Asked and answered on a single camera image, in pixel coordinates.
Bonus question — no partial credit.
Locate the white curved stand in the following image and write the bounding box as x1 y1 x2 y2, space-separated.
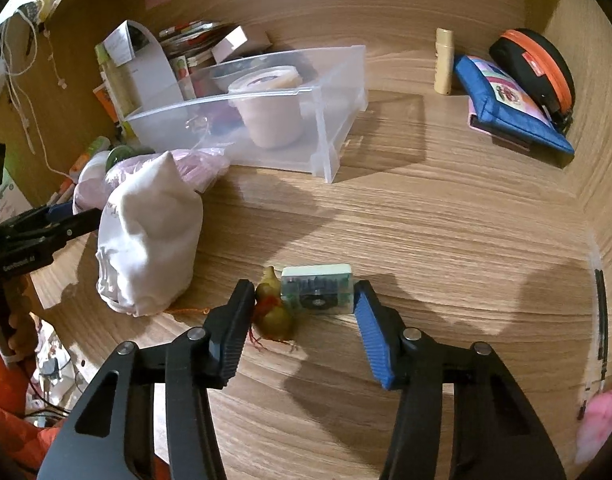
95 20 184 111

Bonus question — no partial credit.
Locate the wooden desktop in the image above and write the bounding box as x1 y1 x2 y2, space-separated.
31 25 607 480

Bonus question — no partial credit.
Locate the pink knit cloth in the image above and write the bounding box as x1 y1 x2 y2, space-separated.
103 149 232 193

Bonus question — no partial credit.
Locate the white cardboard packet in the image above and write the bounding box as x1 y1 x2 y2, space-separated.
0 165 34 226

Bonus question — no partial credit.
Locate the person's left hand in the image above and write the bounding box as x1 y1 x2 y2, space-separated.
6 310 39 361

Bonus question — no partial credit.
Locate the white cord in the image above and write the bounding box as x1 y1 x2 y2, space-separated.
0 5 79 183

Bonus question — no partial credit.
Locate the small clear green box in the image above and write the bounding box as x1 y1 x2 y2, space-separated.
280 263 356 316

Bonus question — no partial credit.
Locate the pink flat pouch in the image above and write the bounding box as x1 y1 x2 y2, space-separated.
467 95 532 153

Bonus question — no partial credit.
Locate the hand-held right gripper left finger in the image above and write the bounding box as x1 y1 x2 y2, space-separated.
36 280 257 480

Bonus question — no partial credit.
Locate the white round plastic object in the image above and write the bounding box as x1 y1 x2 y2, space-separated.
72 152 117 211

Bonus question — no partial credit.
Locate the person's left forearm orange sleeve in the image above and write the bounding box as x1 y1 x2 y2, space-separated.
0 335 69 480

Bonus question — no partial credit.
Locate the pale yellow tube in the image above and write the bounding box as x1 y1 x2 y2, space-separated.
434 27 455 95

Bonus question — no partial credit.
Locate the pink plastic tub with lid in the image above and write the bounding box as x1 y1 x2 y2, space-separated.
227 66 305 149

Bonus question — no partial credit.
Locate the green gourd figurine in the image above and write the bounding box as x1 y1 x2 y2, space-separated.
250 265 298 348

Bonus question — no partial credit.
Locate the small white carton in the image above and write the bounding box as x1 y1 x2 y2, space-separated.
211 25 269 63

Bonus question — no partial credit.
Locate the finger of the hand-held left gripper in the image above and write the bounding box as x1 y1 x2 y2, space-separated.
6 207 103 261
0 202 67 235

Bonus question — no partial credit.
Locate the yellow green bottle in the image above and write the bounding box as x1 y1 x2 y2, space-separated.
95 42 137 121

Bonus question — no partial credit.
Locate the pile of printed packets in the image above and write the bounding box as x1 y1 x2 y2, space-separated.
158 20 272 101

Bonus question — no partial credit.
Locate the black case with orange zip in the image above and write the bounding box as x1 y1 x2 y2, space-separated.
488 28 577 133

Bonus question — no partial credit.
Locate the clear plastic drawer bin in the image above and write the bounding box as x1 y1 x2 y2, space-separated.
123 44 369 183

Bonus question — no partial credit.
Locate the black cable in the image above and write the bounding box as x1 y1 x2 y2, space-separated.
578 269 609 421

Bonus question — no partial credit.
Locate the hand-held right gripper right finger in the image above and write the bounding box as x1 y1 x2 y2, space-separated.
353 280 569 480

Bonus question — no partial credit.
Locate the dark green round object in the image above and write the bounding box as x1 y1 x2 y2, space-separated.
105 145 157 168

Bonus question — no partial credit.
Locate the orange paper box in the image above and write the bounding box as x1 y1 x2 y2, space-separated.
92 85 122 123

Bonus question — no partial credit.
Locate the blue zip pouch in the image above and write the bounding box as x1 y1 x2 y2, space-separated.
453 54 576 156

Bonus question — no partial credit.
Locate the white drawstring pouch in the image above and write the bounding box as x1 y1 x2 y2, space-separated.
95 151 204 317

